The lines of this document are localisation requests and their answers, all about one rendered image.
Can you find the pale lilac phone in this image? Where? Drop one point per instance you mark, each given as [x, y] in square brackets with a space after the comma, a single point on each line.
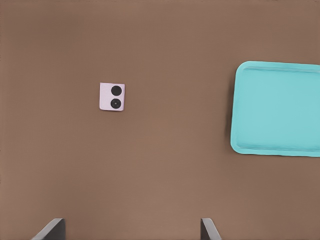
[112, 96]

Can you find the pale blue-green tray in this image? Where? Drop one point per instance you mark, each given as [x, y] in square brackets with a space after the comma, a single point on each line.
[277, 108]

